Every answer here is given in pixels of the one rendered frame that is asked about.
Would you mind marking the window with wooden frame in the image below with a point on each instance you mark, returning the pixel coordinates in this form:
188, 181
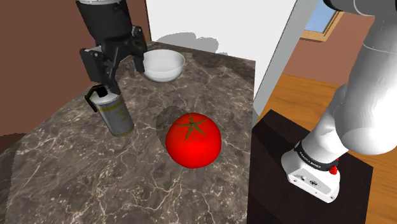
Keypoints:
321, 18

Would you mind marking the dark robot stand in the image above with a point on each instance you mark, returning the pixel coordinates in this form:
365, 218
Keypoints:
273, 186

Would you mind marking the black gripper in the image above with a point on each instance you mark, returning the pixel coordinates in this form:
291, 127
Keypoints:
105, 21

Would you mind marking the red tomato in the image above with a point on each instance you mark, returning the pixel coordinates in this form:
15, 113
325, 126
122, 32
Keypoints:
193, 145

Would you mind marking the white bowl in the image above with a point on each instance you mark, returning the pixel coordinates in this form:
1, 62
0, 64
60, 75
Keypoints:
162, 66

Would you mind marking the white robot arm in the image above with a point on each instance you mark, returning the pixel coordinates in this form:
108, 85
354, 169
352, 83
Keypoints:
366, 93

